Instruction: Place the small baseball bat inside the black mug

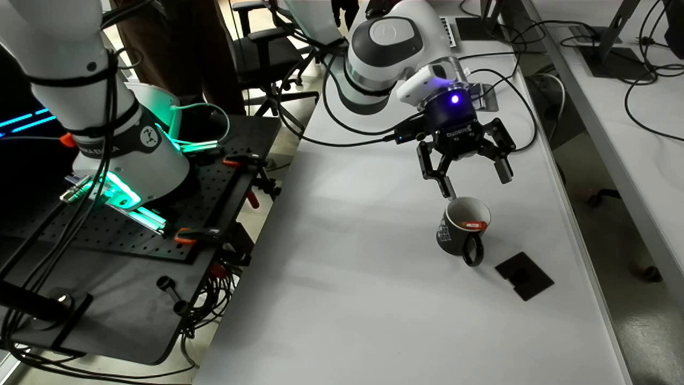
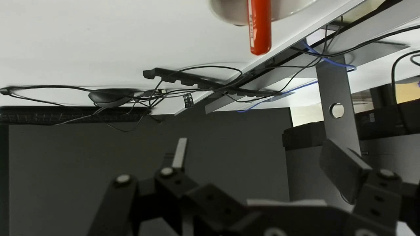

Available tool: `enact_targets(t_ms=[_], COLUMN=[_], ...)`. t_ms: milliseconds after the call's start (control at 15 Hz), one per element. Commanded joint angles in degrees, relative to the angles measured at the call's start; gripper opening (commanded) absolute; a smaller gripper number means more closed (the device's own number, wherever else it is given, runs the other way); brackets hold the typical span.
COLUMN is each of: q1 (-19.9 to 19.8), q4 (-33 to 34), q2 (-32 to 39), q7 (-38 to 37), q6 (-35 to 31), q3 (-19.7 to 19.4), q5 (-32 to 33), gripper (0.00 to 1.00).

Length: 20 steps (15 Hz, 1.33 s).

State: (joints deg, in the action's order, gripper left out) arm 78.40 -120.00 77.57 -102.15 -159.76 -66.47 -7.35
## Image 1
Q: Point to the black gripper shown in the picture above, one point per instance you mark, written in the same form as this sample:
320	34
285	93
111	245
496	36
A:
455	125

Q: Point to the small wooden red-tipped baseball bat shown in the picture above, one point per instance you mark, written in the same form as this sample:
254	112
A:
475	226

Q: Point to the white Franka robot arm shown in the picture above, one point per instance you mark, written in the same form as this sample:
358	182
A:
65	65

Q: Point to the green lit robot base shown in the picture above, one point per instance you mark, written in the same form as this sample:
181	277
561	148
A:
113	193

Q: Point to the black mug white interior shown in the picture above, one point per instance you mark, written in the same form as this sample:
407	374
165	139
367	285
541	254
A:
449	238

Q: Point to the grey table socket box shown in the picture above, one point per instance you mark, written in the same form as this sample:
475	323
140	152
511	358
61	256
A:
487	96

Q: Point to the black square table grommet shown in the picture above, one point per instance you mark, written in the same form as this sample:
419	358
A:
523	277

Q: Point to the flat black desk device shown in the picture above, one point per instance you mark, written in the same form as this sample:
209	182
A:
475	28

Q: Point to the white office desk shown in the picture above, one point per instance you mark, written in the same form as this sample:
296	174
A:
626	163

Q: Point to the black Dell monitor stand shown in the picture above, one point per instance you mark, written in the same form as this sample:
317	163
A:
619	61

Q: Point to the orange black clamp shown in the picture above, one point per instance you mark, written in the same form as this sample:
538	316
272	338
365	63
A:
253	198
192	238
238	163

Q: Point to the black office chair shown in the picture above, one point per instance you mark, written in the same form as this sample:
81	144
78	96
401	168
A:
268	50

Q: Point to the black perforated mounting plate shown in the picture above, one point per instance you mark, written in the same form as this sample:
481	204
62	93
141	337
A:
215	199

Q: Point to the dark brown panel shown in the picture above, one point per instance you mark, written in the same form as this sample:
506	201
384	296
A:
192	57

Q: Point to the black cart shelf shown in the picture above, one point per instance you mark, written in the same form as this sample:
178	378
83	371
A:
119	312

